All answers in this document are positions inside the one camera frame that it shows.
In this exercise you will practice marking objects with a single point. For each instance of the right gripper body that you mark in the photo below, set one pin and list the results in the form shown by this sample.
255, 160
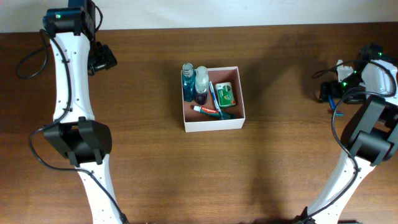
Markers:
351, 82

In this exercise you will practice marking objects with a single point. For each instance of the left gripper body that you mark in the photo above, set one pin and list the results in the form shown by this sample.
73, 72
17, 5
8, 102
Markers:
101, 58

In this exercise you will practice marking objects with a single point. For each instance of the blue disposable razor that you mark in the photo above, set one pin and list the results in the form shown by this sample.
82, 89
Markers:
333, 106

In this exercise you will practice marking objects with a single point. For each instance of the teal mouthwash bottle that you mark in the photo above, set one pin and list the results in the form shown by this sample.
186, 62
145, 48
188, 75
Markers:
188, 81

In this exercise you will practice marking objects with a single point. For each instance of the clear purple spray bottle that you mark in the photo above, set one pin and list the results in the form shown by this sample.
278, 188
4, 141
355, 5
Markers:
202, 85

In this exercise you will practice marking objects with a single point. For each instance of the blue white toothbrush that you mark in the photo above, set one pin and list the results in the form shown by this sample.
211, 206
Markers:
212, 91

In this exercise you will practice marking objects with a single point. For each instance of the toothpaste tube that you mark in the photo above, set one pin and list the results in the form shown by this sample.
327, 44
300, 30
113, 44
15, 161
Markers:
213, 113

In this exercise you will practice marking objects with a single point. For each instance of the green white soap bar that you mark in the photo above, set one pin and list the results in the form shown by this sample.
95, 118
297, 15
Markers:
225, 94

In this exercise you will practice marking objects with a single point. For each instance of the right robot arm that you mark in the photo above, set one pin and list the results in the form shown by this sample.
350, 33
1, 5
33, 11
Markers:
370, 136

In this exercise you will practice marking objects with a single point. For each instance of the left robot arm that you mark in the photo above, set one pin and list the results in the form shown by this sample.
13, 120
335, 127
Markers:
74, 132

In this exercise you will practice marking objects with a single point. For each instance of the white open cardboard box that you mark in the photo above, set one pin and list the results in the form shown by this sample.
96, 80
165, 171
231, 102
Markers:
196, 122

